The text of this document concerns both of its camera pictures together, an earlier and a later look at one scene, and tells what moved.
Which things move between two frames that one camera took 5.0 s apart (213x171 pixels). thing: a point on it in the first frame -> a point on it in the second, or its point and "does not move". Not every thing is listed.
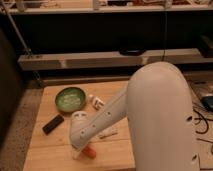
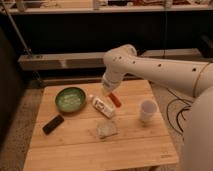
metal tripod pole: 26,48 does not move
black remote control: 54,123 does not move
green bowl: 70,99 does not move
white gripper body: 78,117 -> 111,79
